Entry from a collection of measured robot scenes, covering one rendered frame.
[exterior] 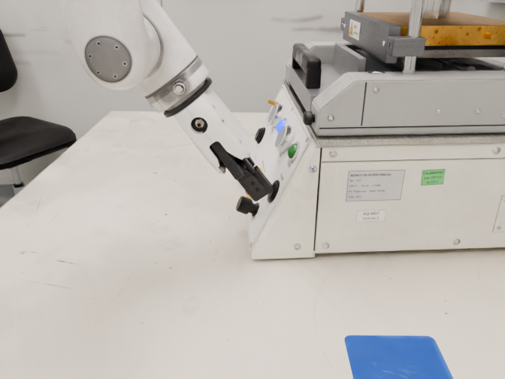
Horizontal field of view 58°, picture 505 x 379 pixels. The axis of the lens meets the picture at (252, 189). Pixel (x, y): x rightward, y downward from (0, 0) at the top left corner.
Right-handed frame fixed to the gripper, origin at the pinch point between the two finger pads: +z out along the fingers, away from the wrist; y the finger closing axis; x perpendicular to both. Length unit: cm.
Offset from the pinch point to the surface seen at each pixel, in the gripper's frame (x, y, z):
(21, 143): 92, 119, -21
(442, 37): -30.6, 1.7, -1.9
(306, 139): -9.5, -2.4, -2.3
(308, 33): -28, 152, 18
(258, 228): 3.5, -1.7, 5.3
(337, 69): -18.8, 15.9, -2.1
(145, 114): 28, 68, -7
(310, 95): -12.9, 1.0, -5.8
